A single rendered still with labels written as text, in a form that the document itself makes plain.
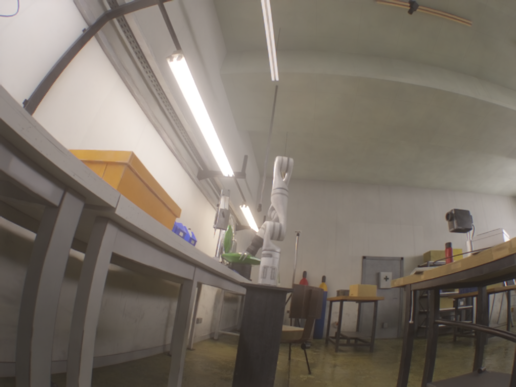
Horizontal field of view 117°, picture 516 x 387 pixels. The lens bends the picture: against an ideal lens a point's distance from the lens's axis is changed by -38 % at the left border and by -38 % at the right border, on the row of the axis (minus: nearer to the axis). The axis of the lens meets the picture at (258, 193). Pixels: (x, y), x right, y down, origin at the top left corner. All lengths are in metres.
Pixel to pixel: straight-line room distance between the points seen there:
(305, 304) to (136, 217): 1.17
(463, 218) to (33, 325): 1.66
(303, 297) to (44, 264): 1.30
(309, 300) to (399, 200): 6.31
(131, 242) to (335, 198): 6.66
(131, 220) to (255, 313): 0.77
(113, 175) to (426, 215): 7.66
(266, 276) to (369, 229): 5.92
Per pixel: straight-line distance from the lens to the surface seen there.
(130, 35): 1.95
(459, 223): 1.49
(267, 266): 1.20
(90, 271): 0.54
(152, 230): 0.59
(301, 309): 1.48
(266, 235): 1.23
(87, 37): 1.72
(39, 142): 0.37
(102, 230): 0.54
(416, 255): 7.31
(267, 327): 1.15
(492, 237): 1.16
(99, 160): 0.61
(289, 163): 1.45
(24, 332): 0.49
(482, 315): 2.06
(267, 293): 1.14
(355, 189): 7.32
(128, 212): 0.51
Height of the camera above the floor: 0.78
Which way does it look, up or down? 24 degrees up
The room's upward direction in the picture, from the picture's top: 9 degrees clockwise
